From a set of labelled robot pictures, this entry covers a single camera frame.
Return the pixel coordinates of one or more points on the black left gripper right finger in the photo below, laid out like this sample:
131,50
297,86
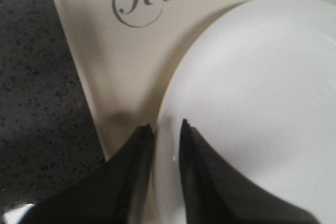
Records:
215,192

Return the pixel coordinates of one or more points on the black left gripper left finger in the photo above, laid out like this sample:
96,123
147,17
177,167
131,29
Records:
114,193

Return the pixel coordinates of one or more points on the white round plate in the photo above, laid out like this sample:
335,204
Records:
259,85

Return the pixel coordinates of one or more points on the beige rabbit serving tray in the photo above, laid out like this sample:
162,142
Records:
125,52

